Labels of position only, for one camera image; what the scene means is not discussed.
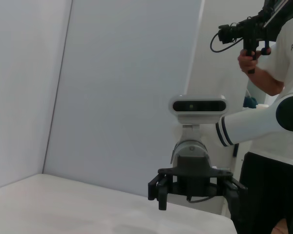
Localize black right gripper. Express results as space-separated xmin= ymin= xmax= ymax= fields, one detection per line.
xmin=148 ymin=155 xmax=249 ymax=220

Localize person's bare forearm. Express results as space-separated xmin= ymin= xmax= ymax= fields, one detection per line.
xmin=246 ymin=65 xmax=287 ymax=97

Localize person's hand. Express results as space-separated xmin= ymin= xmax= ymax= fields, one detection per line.
xmin=237 ymin=48 xmax=262 ymax=74

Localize blue background object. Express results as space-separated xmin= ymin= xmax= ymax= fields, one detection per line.
xmin=243 ymin=96 xmax=257 ymax=109

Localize person in white t-shirt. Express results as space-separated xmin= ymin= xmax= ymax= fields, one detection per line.
xmin=235 ymin=9 xmax=293 ymax=234

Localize right gripper cable with plug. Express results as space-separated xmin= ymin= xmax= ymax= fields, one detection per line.
xmin=186 ymin=194 xmax=212 ymax=203

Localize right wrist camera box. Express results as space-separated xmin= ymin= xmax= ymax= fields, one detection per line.
xmin=168 ymin=94 xmax=227 ymax=125

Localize black handheld video camera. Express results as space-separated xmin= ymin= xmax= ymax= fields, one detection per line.
xmin=209 ymin=0 xmax=293 ymax=74

